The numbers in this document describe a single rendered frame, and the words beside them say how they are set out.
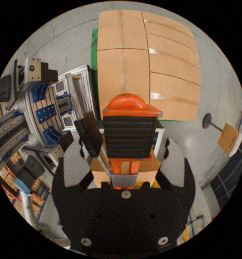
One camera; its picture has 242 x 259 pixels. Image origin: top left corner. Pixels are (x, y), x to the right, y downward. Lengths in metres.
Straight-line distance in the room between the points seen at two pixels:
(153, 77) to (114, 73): 0.30
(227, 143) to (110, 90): 1.85
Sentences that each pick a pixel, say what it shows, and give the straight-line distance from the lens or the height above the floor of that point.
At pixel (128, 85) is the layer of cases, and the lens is 0.65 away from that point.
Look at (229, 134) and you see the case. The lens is 1.77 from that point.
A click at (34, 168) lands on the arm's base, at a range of 0.58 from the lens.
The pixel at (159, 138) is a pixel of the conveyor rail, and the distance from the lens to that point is 0.79.
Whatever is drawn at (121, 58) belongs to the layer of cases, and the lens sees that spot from 0.70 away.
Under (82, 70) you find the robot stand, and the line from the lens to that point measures 1.12.
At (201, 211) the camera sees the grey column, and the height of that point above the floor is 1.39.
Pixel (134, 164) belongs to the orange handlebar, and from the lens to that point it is 0.17.
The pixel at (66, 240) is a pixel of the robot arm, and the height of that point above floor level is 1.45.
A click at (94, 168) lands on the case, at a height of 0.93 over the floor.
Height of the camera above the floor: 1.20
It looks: 62 degrees down
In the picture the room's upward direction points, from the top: 175 degrees counter-clockwise
